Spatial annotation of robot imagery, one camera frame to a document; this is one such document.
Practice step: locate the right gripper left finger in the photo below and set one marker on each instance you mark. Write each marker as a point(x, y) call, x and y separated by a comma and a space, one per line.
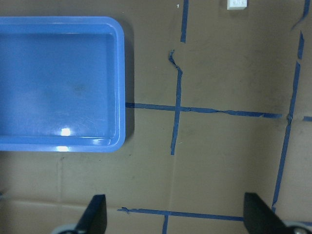
point(94, 218)

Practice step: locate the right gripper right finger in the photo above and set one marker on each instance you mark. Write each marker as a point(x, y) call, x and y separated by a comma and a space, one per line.
point(258, 218)

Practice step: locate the white block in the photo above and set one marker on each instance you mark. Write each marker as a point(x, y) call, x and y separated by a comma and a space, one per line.
point(236, 4)

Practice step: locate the blue plastic tray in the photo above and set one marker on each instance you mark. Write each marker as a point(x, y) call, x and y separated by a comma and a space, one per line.
point(62, 84)

